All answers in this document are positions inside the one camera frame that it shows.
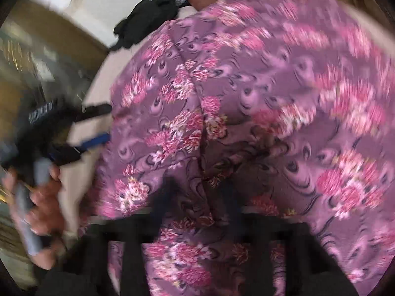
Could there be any purple floral garment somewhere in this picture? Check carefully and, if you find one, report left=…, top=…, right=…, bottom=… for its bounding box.
left=79, top=0, right=395, bottom=296

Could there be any black cloth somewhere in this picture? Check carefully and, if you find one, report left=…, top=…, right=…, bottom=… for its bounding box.
left=114, top=0, right=187, bottom=52

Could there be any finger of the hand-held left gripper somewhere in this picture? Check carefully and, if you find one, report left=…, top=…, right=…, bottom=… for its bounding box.
left=49, top=132, right=111, bottom=165
left=72, top=104, right=112, bottom=123

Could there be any wooden cabinet with glass panels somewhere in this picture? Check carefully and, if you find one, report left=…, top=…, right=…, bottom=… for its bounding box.
left=0, top=0, right=108, bottom=284

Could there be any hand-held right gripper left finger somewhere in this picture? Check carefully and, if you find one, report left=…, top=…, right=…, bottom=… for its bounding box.
left=37, top=177, right=179, bottom=296

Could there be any person's left hand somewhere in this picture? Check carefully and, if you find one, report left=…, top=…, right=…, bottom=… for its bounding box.
left=4, top=163, right=82, bottom=270

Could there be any beige quilted sofa seat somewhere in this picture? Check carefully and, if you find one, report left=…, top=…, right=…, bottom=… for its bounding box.
left=59, top=0, right=395, bottom=241

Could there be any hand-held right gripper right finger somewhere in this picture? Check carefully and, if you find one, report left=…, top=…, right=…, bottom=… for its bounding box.
left=220, top=179, right=359, bottom=296

